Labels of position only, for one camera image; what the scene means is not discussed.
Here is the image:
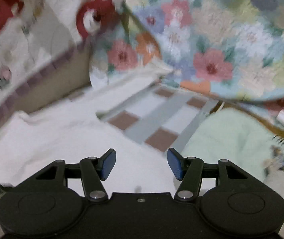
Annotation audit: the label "checkered bed sheet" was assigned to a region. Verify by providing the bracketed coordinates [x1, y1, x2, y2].
[67, 79, 223, 155]

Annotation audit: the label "white long-sleeve garment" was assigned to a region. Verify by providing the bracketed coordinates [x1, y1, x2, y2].
[0, 72, 183, 239]

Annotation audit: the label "light green cloth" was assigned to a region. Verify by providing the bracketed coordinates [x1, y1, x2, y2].
[181, 108, 284, 181]

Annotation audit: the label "colourful floral blanket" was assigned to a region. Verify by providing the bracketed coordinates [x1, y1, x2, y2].
[88, 0, 284, 140]

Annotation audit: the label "white quilt red bears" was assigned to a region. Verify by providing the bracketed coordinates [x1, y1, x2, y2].
[0, 0, 123, 124]

